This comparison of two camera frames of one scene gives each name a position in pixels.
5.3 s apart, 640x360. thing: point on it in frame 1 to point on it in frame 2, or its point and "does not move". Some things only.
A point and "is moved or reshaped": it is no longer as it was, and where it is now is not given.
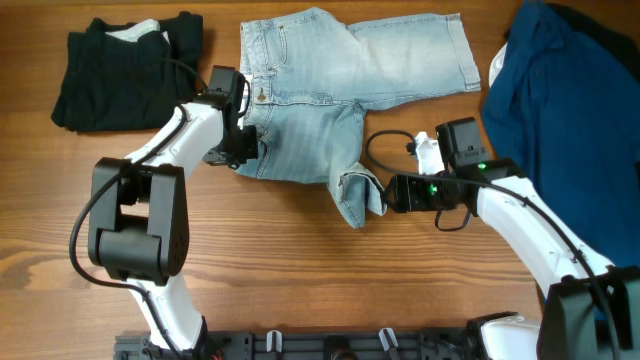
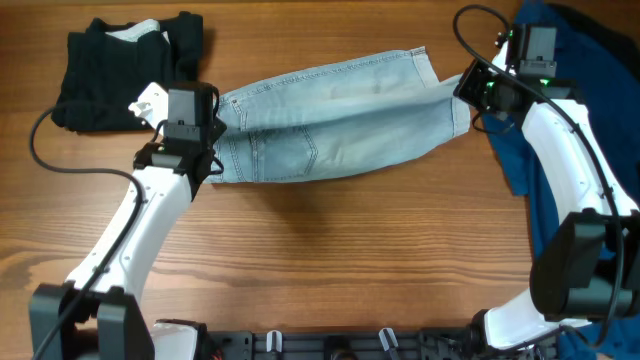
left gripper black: [250, 151] to [217, 129]
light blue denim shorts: [309, 78] is moved or reshaped
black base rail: [359, 344] does not move
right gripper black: [395, 193] to [470, 91]
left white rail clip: [274, 341] does not move
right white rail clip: [392, 335] does not move
